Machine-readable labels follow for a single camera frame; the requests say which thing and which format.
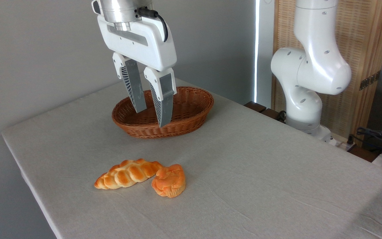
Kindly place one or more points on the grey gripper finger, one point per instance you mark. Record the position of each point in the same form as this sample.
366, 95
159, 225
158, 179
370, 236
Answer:
165, 99
134, 86

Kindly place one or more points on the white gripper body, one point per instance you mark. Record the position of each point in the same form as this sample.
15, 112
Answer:
144, 46

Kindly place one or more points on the long braided bread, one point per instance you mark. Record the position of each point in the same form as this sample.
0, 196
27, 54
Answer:
128, 174

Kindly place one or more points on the brown wicker basket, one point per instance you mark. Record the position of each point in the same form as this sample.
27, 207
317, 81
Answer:
184, 126

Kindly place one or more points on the round muffin-shaped bread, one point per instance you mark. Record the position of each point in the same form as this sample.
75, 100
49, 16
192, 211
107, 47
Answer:
169, 182

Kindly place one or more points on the dark brown wooden block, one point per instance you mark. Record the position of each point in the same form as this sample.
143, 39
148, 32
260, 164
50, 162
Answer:
270, 114
255, 106

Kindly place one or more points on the beige tablecloth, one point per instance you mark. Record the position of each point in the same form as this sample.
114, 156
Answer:
244, 166

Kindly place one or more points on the white power strip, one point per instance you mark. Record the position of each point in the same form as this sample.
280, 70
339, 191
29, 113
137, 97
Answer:
342, 143

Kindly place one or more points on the metal screen hinge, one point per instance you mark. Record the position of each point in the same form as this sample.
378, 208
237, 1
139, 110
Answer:
370, 80

